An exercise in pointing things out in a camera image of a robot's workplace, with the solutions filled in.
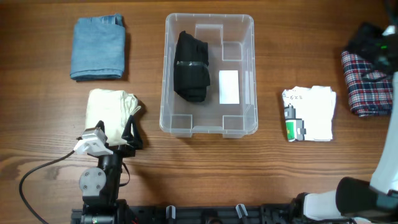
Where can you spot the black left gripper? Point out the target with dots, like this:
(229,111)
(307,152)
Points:
(129,150)

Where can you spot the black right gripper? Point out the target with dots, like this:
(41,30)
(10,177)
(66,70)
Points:
(372,33)

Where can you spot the red plaid shirt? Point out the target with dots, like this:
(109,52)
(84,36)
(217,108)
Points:
(370,91)

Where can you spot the black garment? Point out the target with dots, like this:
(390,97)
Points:
(191,73)

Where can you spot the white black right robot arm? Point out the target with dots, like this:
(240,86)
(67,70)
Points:
(374,201)

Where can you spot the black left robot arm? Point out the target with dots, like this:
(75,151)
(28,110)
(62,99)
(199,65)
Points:
(100,185)

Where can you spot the white label in container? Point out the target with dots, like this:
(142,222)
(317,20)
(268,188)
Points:
(229,87)

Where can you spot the folded cream white garment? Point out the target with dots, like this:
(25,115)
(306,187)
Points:
(113,108)

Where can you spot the folded blue denim jeans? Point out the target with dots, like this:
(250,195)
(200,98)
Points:
(98,49)

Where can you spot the folded white printed t-shirt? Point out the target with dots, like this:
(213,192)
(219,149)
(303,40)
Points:
(309,113)

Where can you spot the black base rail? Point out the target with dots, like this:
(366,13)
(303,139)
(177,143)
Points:
(267,213)

